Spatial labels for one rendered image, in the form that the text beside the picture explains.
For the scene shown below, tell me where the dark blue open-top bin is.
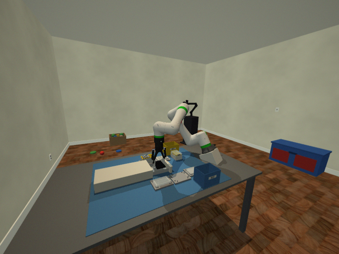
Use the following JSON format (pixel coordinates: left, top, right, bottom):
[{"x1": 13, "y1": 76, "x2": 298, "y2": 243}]
[{"x1": 193, "y1": 163, "x2": 221, "y2": 188}]

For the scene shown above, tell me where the yellow open-top bin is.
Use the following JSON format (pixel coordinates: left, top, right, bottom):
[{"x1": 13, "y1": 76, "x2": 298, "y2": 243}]
[{"x1": 163, "y1": 141, "x2": 179, "y2": 156}]

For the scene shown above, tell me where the blue flat mat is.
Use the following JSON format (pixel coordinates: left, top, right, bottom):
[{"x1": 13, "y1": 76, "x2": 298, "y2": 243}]
[{"x1": 86, "y1": 148, "x2": 231, "y2": 237}]

